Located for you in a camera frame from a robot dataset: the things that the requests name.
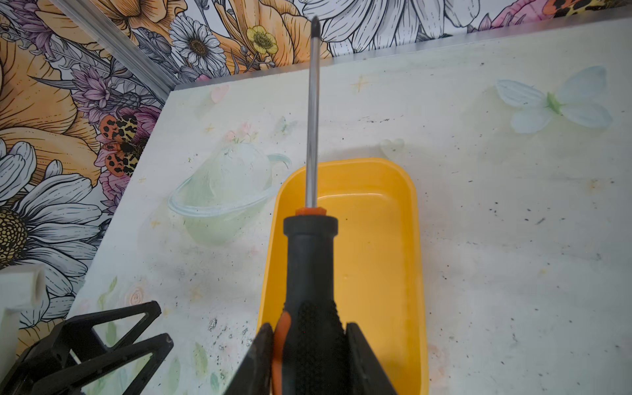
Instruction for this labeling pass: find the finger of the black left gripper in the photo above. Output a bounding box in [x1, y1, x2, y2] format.
[19, 300, 163, 376]
[31, 333, 174, 394]

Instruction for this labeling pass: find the aluminium corner post left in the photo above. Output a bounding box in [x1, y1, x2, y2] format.
[52, 0, 177, 103]

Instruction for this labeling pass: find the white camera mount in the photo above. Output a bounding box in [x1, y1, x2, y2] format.
[0, 264, 45, 380]

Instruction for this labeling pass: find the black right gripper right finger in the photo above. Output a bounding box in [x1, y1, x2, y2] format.
[346, 323, 398, 395]

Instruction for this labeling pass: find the black orange screwdriver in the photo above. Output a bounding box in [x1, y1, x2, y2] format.
[272, 17, 349, 394]

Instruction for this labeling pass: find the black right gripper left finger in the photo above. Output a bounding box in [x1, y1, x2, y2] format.
[224, 324, 274, 395]

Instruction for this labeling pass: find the yellow plastic bin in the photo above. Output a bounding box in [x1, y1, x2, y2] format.
[256, 157, 430, 395]

